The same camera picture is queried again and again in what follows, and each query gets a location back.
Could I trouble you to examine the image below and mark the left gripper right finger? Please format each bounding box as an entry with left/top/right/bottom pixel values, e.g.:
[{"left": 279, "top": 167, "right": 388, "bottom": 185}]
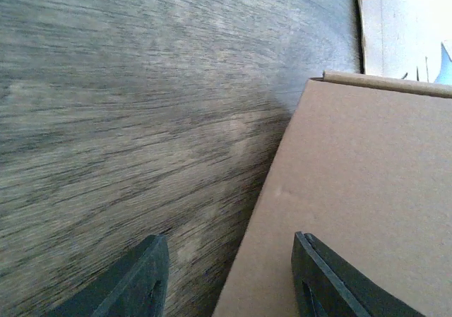
[{"left": 291, "top": 232, "right": 422, "bottom": 316}]

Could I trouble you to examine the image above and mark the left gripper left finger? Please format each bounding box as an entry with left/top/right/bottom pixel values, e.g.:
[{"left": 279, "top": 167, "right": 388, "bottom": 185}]
[{"left": 45, "top": 234, "right": 170, "bottom": 316}]

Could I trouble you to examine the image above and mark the cardboard box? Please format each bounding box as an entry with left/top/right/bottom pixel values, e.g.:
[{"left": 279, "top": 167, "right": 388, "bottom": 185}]
[{"left": 214, "top": 71, "right": 451, "bottom": 316}]

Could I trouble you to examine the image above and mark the stack of flat cardboard blanks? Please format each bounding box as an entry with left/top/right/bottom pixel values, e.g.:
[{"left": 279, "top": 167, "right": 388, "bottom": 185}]
[{"left": 358, "top": 0, "right": 451, "bottom": 85}]

